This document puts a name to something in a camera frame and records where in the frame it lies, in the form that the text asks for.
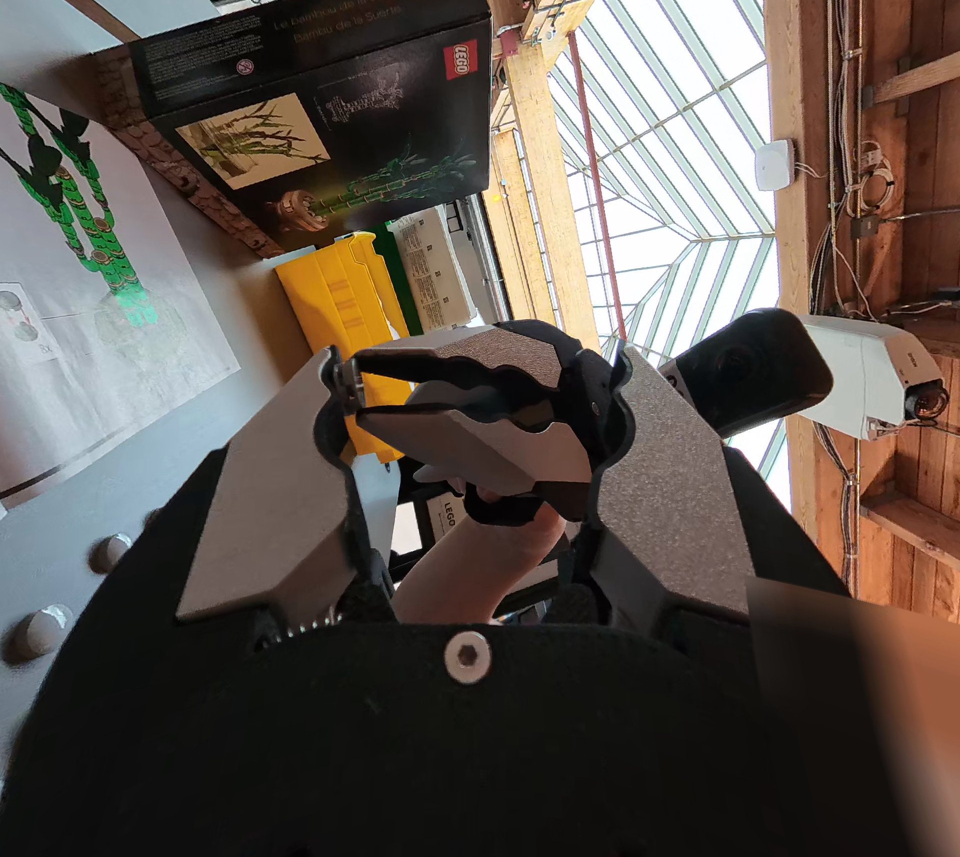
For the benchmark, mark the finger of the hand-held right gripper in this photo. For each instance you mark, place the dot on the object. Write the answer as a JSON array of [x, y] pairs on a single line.
[[480, 452], [487, 347]]

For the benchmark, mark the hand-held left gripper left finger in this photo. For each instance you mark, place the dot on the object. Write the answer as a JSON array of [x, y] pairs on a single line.
[[270, 519]]

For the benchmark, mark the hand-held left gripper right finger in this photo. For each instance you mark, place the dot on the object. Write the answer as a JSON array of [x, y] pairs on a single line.
[[675, 519]]

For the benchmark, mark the small grey lego piece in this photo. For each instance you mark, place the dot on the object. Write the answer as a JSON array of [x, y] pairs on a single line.
[[349, 384]]

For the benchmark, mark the person's right forearm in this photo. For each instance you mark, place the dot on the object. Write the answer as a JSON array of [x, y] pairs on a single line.
[[450, 587]]

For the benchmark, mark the open lego instruction booklet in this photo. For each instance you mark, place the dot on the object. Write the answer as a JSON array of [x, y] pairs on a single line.
[[112, 384]]

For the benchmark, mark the black lego set box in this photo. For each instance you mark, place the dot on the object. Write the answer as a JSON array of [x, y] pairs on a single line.
[[337, 84]]

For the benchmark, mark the person's right hand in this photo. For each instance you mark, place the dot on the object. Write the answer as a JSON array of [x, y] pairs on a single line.
[[525, 538]]

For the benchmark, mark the white printed panel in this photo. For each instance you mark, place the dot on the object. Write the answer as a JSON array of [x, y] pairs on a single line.
[[435, 272]]

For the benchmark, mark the green plastic bin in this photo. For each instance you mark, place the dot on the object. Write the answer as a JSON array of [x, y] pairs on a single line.
[[397, 279]]

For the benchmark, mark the yellow plastic bin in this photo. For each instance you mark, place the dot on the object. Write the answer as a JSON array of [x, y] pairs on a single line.
[[330, 302]]

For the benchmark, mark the white router box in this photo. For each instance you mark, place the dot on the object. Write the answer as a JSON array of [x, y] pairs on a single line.
[[774, 165]]

